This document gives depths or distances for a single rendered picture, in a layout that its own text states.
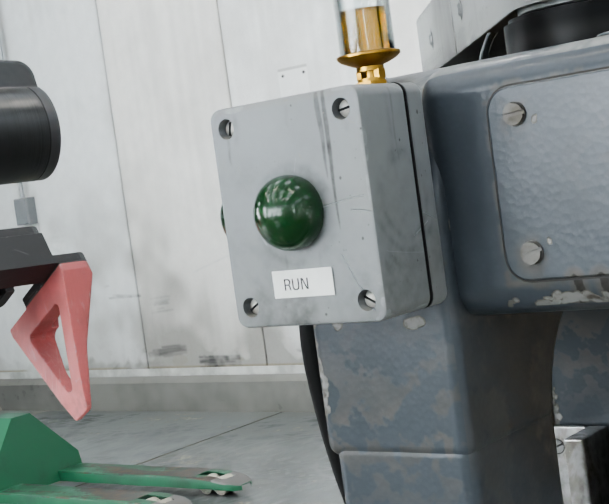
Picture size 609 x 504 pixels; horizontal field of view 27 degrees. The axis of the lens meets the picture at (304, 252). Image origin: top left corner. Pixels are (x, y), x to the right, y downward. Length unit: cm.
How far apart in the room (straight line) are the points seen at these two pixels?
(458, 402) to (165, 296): 742
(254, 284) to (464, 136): 10
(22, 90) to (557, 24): 32
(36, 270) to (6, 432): 550
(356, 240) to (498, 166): 7
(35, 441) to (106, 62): 283
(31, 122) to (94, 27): 745
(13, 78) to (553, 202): 38
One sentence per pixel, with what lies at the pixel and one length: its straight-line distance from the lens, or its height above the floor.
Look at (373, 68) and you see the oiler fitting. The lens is 56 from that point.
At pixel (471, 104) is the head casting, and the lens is 50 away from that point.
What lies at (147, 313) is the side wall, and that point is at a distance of 806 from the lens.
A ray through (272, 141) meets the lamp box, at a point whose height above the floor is 131.
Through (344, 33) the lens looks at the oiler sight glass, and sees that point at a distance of 56.
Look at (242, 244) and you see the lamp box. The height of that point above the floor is 127.
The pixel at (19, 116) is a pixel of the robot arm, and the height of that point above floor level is 136.
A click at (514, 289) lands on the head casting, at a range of 50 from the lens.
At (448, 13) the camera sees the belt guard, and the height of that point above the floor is 139.
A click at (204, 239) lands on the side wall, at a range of 763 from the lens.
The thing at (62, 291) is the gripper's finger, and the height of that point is 126.
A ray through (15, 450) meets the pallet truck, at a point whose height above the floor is 24.
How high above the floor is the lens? 129
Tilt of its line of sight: 3 degrees down
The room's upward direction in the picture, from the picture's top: 8 degrees counter-clockwise
